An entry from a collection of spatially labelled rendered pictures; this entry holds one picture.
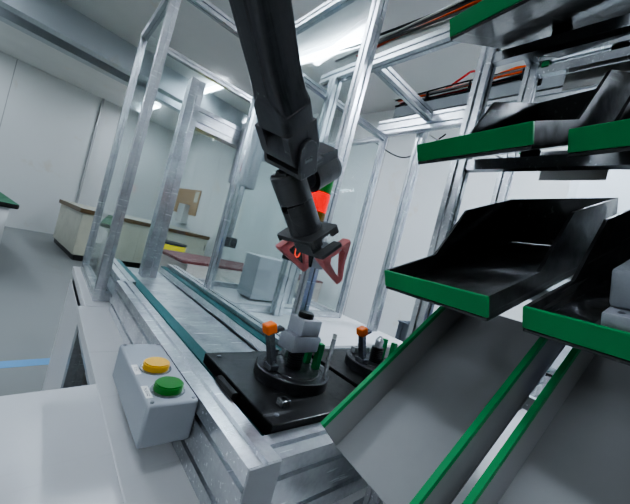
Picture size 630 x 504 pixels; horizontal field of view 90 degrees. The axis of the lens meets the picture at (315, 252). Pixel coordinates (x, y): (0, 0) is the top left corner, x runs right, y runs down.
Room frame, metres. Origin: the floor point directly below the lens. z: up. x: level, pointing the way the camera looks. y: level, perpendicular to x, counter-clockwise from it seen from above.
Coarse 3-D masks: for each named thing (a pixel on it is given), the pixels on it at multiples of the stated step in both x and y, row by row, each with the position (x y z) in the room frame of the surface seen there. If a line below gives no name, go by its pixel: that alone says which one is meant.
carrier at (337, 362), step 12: (372, 348) 0.75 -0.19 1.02; (384, 348) 0.79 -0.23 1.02; (324, 360) 0.73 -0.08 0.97; (336, 360) 0.75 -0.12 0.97; (348, 360) 0.73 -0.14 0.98; (360, 360) 0.71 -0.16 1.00; (372, 360) 0.74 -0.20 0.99; (336, 372) 0.68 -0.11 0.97; (348, 372) 0.69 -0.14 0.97; (360, 372) 0.70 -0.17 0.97
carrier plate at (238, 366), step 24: (216, 360) 0.57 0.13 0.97; (240, 360) 0.60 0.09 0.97; (312, 360) 0.70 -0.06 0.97; (240, 384) 0.51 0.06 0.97; (264, 384) 0.53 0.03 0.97; (336, 384) 0.61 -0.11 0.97; (264, 408) 0.45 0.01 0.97; (288, 408) 0.47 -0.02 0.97; (312, 408) 0.49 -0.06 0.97; (264, 432) 0.43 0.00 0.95
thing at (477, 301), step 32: (480, 224) 0.47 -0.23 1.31; (512, 224) 0.51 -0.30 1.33; (544, 224) 0.47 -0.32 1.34; (576, 224) 0.35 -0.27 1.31; (448, 256) 0.44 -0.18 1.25; (480, 256) 0.46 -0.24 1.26; (512, 256) 0.44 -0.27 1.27; (544, 256) 0.43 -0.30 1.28; (576, 256) 0.36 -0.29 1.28; (416, 288) 0.34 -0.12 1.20; (448, 288) 0.31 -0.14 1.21; (480, 288) 0.35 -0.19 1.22; (512, 288) 0.29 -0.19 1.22; (544, 288) 0.33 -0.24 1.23
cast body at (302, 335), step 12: (300, 312) 0.58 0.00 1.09; (288, 324) 0.59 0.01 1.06; (300, 324) 0.56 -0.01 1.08; (312, 324) 0.57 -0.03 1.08; (288, 336) 0.56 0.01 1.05; (300, 336) 0.56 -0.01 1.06; (312, 336) 0.58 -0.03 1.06; (288, 348) 0.56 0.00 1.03; (300, 348) 0.56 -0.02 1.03; (312, 348) 0.58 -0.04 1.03
